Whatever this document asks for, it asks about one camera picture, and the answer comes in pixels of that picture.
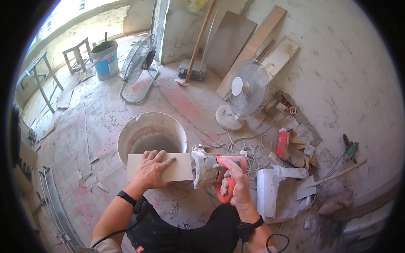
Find window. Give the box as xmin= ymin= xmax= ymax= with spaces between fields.
xmin=27 ymin=0 xmax=128 ymax=51

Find long wooden pole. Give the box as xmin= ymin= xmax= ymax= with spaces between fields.
xmin=185 ymin=0 xmax=219 ymax=85

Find large brown tile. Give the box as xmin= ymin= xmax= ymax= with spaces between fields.
xmin=206 ymin=11 xmax=258 ymax=80

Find wooden stool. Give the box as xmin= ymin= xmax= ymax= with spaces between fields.
xmin=62 ymin=37 xmax=92 ymax=75

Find person's left hand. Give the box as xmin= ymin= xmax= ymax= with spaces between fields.
xmin=130 ymin=150 xmax=177 ymax=192

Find red handheld tile saw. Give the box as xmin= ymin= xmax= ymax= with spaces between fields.
xmin=191 ymin=144 xmax=249 ymax=204

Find person's right hand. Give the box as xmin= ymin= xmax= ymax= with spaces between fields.
xmin=217 ymin=157 xmax=254 ymax=208

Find cut beige tile board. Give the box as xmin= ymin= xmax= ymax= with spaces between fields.
xmin=261 ymin=35 xmax=301 ymax=81

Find person's legs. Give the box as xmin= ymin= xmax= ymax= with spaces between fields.
xmin=126 ymin=196 xmax=251 ymax=253

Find beige ceramic tile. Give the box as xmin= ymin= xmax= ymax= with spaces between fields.
xmin=127 ymin=153 xmax=194 ymax=183

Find green power drill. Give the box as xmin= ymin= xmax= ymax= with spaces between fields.
xmin=342 ymin=133 xmax=360 ymax=164

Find large white bucket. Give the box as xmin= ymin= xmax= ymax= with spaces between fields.
xmin=117 ymin=112 xmax=189 ymax=168

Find black cable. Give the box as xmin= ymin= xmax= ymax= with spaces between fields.
xmin=266 ymin=233 xmax=290 ymax=253
xmin=91 ymin=206 xmax=142 ymax=248

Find torn brown paper bag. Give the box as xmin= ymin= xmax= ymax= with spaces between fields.
xmin=286 ymin=131 xmax=318 ymax=169

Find white standing fan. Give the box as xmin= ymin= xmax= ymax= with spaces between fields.
xmin=215 ymin=59 xmax=270 ymax=132

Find yellow plastic bag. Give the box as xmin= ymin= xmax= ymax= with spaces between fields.
xmin=185 ymin=0 xmax=208 ymax=13

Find wall box with red wires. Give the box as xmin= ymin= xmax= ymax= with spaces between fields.
xmin=276 ymin=94 xmax=298 ymax=116

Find black wrist band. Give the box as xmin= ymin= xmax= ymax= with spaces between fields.
xmin=236 ymin=215 xmax=265 ymax=243
xmin=117 ymin=190 xmax=139 ymax=208

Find trowel with wooden handle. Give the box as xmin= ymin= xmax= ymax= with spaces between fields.
xmin=296 ymin=159 xmax=368 ymax=201

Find long aluminium rail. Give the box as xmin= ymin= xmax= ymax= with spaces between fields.
xmin=38 ymin=164 xmax=83 ymax=253

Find brown sack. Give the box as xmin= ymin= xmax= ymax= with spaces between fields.
xmin=318 ymin=189 xmax=354 ymax=216

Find grey metal floor fan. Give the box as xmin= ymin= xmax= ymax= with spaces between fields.
xmin=120 ymin=34 xmax=160 ymax=105

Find metal trestle stand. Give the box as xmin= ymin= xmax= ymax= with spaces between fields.
xmin=17 ymin=51 xmax=64 ymax=114

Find long wooden plank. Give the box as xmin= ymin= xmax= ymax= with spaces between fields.
xmin=216 ymin=5 xmax=288 ymax=100

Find white cement sack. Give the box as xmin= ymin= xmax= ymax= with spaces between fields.
xmin=256 ymin=165 xmax=313 ymax=224

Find cardboard floor scrap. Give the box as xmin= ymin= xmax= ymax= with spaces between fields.
xmin=56 ymin=88 xmax=75 ymax=110

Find blue and white bucket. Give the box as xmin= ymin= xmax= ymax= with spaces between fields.
xmin=91 ymin=32 xmax=119 ymax=81

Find tangled white cable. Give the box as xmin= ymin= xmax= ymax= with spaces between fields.
xmin=226 ymin=120 xmax=276 ymax=191

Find thin metal pipe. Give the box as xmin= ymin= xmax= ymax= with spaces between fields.
xmin=199 ymin=0 xmax=223 ymax=64

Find person's body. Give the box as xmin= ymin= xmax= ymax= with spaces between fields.
xmin=90 ymin=237 xmax=124 ymax=253

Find black tool case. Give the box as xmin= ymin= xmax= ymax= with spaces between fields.
xmin=178 ymin=59 xmax=208 ymax=82

